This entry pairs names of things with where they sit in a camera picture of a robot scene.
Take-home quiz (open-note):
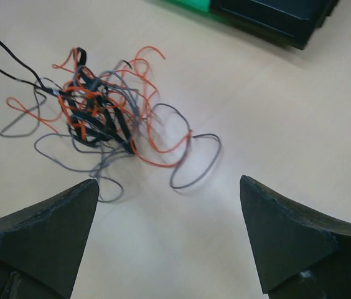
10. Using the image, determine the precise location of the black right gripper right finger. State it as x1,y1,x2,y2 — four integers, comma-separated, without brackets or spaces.
240,176,351,298

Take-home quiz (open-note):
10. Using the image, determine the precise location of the thin black wire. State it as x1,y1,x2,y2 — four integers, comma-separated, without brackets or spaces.
0,24,59,96

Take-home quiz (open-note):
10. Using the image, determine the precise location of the black ribbon cable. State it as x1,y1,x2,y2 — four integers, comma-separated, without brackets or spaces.
58,47,134,155

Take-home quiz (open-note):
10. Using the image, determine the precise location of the grey thin cable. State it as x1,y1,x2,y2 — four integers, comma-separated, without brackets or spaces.
0,59,222,202

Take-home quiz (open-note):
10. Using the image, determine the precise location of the black plastic bin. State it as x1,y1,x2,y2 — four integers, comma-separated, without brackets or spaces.
210,0,339,50

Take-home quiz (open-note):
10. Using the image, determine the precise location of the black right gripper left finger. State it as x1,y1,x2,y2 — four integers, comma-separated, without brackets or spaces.
0,179,99,298

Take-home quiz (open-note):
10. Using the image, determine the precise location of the green plastic bin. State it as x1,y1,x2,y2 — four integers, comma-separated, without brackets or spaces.
165,0,210,13

